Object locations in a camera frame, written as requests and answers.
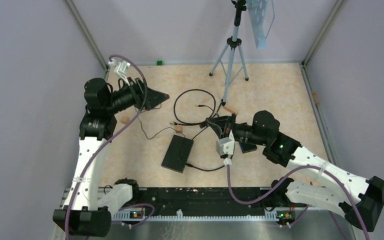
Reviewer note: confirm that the wooden cube near switch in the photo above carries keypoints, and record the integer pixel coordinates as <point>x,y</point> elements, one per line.
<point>178,129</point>

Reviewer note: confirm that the black network switch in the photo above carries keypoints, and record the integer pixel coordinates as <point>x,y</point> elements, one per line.
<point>177,154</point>
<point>247,148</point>

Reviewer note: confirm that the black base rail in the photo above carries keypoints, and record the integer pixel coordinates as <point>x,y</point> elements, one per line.
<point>204,202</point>

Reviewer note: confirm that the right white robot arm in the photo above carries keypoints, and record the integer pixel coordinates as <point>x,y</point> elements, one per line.
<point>311,180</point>

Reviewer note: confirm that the wooden block on frame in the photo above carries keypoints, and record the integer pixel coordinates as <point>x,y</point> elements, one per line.
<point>315,98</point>

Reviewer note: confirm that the long wooden block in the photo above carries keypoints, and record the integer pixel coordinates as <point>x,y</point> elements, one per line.
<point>231,109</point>

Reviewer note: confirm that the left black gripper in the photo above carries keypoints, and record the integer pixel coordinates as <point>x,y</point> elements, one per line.
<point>137,90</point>

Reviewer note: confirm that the black power adapter with cord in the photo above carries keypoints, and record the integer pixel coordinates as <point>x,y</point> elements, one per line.
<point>150,131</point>

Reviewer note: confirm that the silver camera tripod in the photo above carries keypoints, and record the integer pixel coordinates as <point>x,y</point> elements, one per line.
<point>233,43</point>

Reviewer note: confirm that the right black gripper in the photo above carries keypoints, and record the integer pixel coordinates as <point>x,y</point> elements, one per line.
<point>223,124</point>

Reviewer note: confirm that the wooden cube by cord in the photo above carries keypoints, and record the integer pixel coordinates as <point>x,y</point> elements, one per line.
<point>125,120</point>

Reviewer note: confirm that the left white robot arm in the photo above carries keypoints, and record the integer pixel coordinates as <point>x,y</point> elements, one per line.
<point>83,213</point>

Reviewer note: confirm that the perforated white panel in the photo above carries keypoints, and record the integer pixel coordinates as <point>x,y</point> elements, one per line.
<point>262,16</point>

